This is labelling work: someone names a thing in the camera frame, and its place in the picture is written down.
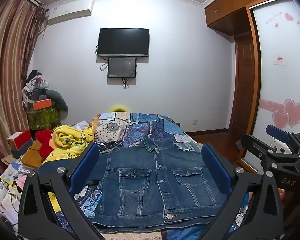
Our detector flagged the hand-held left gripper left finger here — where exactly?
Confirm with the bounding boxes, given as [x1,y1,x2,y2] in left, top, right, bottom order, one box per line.
[17,144,108,240]

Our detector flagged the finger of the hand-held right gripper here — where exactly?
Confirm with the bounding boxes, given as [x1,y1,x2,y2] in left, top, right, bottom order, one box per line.
[241,134,300,166]
[266,124,300,155]

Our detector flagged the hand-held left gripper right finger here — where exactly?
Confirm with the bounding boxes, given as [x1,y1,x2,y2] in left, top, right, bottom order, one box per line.
[201,142,284,240]

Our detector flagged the blue denim jacket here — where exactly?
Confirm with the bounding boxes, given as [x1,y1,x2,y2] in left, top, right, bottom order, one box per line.
[86,134,229,232]

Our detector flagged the pile of mixed clothes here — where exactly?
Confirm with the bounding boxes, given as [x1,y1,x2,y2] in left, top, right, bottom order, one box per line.
[21,69,53,110]

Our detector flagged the yellow cartoon printed blanket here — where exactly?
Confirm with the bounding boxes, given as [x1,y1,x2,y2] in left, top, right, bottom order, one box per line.
[44,124,97,213]

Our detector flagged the red plush toy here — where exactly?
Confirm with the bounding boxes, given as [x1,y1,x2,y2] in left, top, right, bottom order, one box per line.
[35,129,56,158]

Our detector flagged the brown flat box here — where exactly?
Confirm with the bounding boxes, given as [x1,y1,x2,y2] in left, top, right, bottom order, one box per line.
[20,140,49,168]

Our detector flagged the white heart-decal sliding door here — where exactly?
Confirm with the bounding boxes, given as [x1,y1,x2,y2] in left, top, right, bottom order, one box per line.
[249,0,300,175]

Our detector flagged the brown wooden door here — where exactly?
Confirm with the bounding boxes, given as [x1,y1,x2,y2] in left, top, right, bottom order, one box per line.
[227,34,262,137]

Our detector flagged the green patterned cloth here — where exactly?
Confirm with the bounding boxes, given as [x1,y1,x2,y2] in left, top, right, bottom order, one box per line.
[27,106,61,130]

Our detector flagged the yellow plush toy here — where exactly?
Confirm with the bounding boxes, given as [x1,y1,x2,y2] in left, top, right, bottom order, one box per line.
[108,105,130,113]

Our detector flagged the grey plush cushion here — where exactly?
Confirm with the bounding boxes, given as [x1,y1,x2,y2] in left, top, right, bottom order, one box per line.
[46,89,69,120]

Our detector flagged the red and white box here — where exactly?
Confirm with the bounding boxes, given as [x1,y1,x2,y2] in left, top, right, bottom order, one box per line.
[7,129,34,158]

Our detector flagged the orange box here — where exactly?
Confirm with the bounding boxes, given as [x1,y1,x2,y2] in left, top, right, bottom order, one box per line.
[33,99,52,110]

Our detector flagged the blue patchwork quilt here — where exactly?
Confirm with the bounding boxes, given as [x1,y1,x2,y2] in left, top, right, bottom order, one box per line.
[40,111,250,240]

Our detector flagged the pile of white printed bags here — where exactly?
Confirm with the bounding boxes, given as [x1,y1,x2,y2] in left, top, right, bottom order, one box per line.
[0,161,30,230]

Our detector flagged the beige blanket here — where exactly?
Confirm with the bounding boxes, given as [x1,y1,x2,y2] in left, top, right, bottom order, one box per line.
[100,230,165,240]

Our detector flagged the striped brown curtain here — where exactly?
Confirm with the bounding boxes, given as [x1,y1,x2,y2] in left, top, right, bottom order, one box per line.
[0,0,47,178]

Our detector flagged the wooden wardrobe cabinet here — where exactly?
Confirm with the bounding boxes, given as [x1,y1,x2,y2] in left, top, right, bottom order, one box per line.
[204,0,290,37]

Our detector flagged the white air conditioner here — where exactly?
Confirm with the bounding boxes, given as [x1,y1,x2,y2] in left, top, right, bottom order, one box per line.
[45,0,94,26]

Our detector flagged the small black wall monitor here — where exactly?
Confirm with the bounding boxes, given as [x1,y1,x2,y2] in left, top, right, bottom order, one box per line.
[107,57,137,78]

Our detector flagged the black wall television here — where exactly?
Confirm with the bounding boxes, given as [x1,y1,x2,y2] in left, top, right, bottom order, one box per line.
[97,28,150,57]

